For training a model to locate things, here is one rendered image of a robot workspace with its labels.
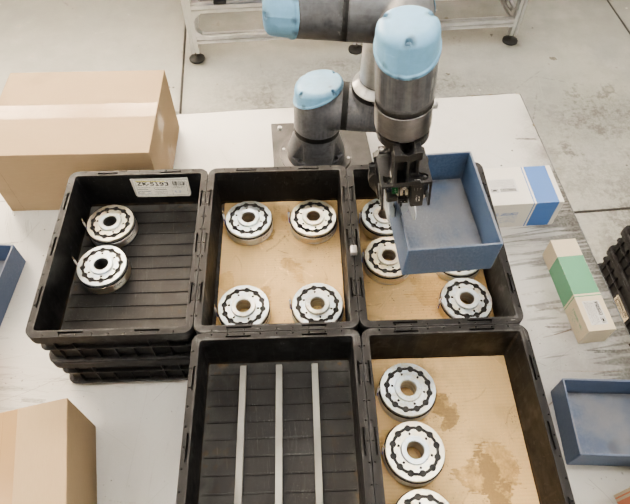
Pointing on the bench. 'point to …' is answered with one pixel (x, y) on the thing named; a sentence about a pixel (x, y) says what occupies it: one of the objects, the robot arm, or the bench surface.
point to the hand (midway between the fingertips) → (396, 206)
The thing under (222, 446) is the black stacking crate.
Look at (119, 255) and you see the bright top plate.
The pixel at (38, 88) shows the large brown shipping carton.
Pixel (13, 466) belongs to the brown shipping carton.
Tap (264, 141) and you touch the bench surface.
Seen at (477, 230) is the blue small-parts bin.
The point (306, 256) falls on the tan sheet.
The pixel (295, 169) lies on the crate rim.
